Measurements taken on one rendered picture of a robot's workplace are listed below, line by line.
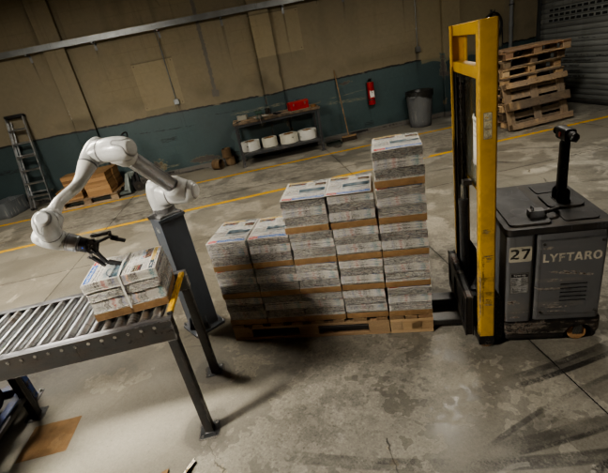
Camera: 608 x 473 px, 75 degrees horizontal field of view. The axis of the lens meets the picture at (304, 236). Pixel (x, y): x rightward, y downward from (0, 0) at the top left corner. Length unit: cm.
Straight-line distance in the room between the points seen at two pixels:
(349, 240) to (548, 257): 112
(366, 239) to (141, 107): 743
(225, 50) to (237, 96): 91
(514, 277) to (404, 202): 76
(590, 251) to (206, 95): 782
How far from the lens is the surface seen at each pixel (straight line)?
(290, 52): 914
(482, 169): 223
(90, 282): 225
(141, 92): 932
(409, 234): 252
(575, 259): 265
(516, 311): 273
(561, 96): 865
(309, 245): 258
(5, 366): 249
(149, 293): 222
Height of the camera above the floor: 184
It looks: 24 degrees down
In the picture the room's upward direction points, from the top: 12 degrees counter-clockwise
